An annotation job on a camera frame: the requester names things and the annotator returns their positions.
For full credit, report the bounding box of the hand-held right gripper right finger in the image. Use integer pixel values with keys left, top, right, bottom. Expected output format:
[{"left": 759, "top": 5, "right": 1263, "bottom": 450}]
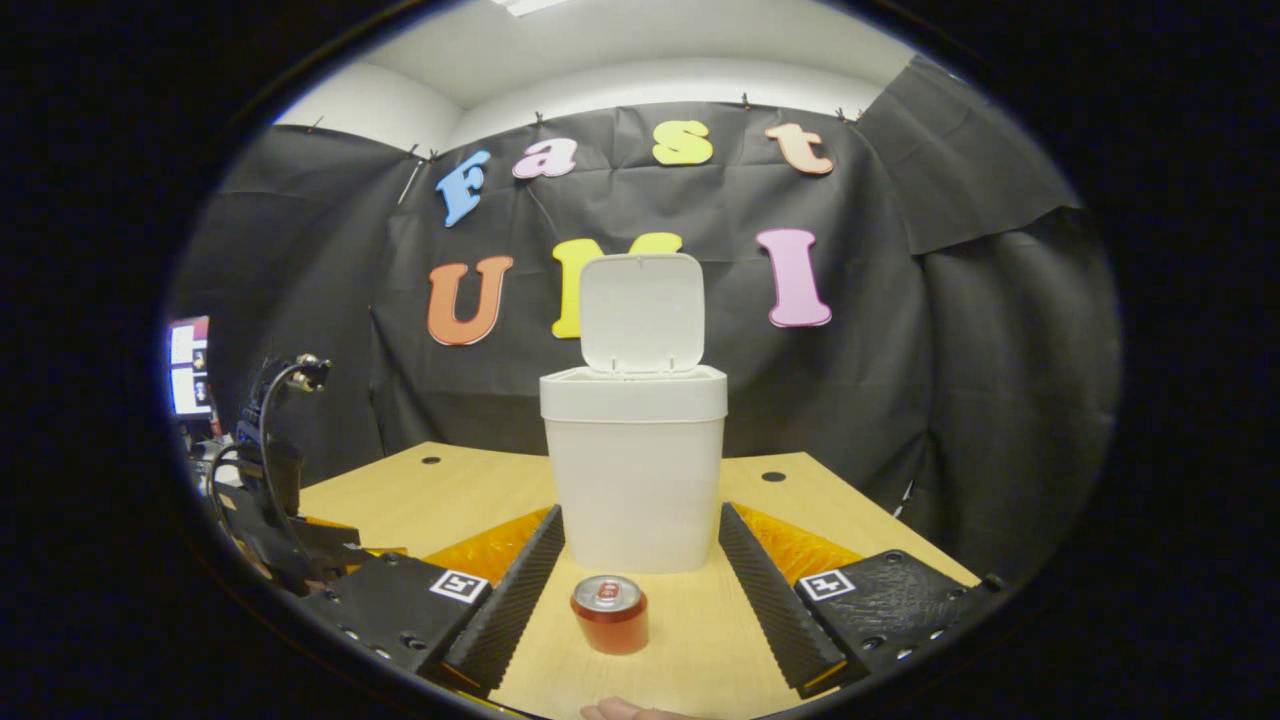
[{"left": 718, "top": 502, "right": 1006, "bottom": 701}]

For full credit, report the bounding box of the wooden desktop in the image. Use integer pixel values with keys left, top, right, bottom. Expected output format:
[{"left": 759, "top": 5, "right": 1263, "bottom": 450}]
[{"left": 295, "top": 440, "right": 986, "bottom": 720}]

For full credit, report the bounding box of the black backdrop cloth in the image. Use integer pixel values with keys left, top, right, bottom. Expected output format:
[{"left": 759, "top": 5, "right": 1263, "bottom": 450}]
[{"left": 165, "top": 55, "right": 1121, "bottom": 591}]

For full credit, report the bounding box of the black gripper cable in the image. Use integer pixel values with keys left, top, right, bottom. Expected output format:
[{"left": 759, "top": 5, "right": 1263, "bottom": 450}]
[{"left": 205, "top": 352, "right": 333, "bottom": 546}]

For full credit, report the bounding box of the red pop can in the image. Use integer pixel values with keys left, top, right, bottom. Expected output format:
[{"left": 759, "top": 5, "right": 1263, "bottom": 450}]
[{"left": 571, "top": 575, "right": 650, "bottom": 656}]

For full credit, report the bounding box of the white desktop garbage bin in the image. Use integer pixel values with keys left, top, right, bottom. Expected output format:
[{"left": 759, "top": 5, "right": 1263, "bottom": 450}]
[{"left": 540, "top": 252, "right": 729, "bottom": 574}]

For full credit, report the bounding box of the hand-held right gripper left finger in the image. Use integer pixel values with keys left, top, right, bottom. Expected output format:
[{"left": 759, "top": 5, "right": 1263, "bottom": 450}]
[{"left": 298, "top": 503, "right": 567, "bottom": 699}]

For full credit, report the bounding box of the computer monitor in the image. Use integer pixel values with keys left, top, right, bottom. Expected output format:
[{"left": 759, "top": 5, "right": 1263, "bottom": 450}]
[{"left": 168, "top": 318, "right": 213, "bottom": 416}]

